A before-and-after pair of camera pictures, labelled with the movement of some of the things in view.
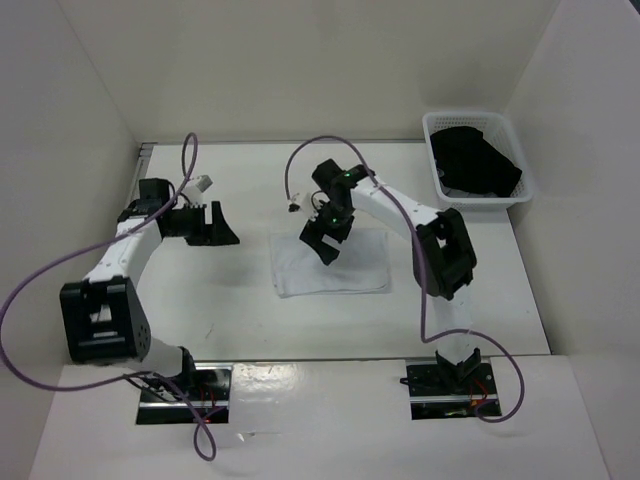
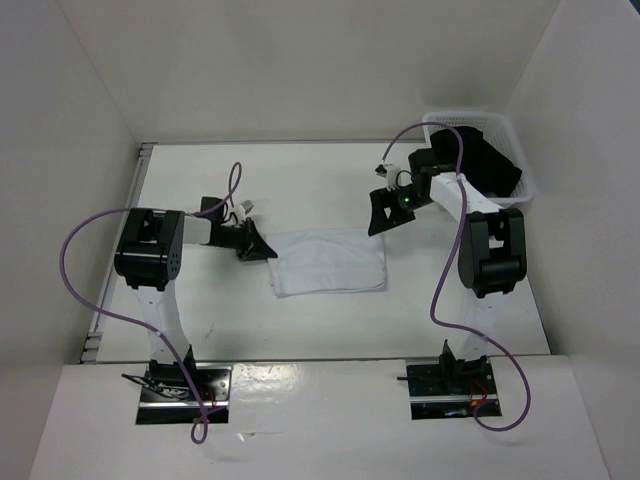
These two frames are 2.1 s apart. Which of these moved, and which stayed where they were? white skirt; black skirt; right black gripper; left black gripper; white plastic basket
Moved: right black gripper; left black gripper
Stayed: white skirt; black skirt; white plastic basket
